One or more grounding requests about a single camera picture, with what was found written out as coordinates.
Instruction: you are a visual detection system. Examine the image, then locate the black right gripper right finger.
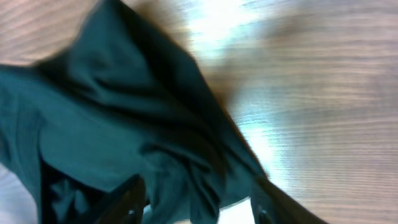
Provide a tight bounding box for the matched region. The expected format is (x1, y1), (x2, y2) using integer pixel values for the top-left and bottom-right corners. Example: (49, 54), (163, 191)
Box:
(251, 176), (326, 224)

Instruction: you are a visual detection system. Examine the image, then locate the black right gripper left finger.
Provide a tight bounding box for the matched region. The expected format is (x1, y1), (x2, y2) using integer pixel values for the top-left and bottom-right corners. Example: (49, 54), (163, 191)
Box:
(73, 174), (147, 224)

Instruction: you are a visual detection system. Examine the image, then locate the black t-shirt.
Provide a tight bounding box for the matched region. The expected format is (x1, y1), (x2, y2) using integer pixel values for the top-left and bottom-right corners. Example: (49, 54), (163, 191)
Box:
(1, 1), (264, 223)

